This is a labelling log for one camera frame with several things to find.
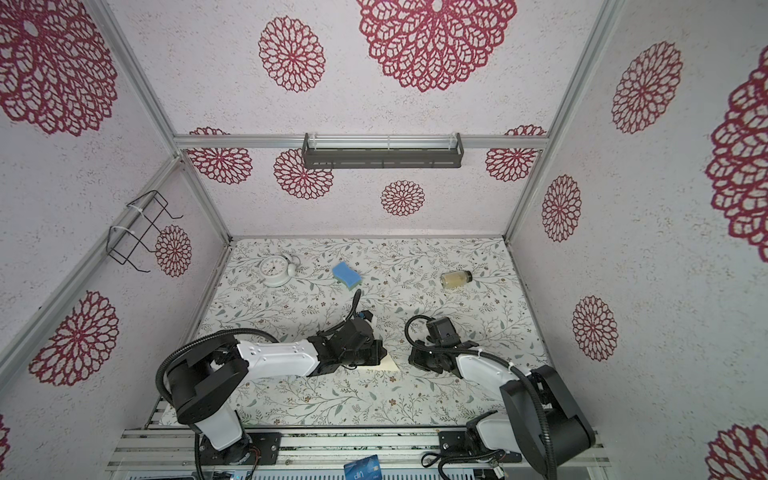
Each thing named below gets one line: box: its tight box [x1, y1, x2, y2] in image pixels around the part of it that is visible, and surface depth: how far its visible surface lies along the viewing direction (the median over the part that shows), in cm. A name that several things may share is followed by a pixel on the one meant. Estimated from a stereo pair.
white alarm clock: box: [259, 253, 301, 288], surface depth 108 cm
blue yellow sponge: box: [332, 261, 363, 291], surface depth 111 cm
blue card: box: [343, 454, 383, 480], surface depth 73 cm
